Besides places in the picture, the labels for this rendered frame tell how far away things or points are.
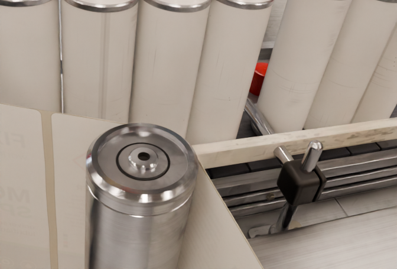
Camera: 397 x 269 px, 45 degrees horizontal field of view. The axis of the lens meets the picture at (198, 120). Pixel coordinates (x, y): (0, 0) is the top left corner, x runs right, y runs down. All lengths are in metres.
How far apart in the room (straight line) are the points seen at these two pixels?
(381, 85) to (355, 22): 0.09
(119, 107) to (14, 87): 0.07
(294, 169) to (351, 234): 0.07
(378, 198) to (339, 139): 0.11
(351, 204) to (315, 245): 0.13
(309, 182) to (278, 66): 0.11
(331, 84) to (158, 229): 0.33
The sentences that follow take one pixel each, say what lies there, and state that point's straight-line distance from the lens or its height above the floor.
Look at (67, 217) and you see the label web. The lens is 0.22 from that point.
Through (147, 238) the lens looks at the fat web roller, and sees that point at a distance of 0.16.
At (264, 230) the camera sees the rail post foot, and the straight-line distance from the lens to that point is 0.46.
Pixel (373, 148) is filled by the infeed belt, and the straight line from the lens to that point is 0.52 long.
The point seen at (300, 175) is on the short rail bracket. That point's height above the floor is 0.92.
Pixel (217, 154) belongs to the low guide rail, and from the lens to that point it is 0.40.
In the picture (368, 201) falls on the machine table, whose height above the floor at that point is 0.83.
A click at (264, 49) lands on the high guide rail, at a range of 0.46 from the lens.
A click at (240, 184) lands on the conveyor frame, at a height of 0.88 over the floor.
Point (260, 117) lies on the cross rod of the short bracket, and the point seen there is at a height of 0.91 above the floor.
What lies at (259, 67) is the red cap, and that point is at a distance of 0.62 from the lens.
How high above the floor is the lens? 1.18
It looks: 38 degrees down
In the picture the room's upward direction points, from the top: 12 degrees clockwise
